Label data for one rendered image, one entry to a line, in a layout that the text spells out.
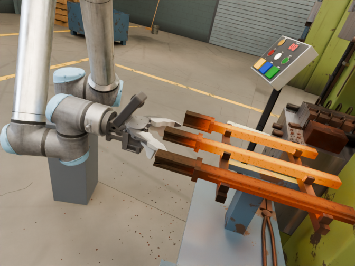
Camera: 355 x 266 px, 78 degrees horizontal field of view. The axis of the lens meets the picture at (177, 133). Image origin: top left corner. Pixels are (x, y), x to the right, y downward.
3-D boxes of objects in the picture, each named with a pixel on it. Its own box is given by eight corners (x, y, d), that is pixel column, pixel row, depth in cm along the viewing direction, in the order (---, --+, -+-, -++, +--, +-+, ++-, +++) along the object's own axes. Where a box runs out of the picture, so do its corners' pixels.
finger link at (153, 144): (165, 167, 56) (145, 147, 62) (169, 148, 53) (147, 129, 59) (155, 171, 54) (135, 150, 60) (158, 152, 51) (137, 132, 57)
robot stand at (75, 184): (53, 200, 147) (41, 123, 116) (68, 177, 165) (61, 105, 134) (87, 205, 148) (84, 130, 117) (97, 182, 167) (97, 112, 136)
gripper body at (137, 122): (150, 141, 68) (113, 131, 69) (153, 117, 63) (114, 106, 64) (141, 155, 61) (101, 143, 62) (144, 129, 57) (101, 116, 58)
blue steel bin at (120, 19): (69, 34, 549) (66, 0, 512) (95, 33, 611) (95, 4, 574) (102, 47, 503) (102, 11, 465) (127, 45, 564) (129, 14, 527)
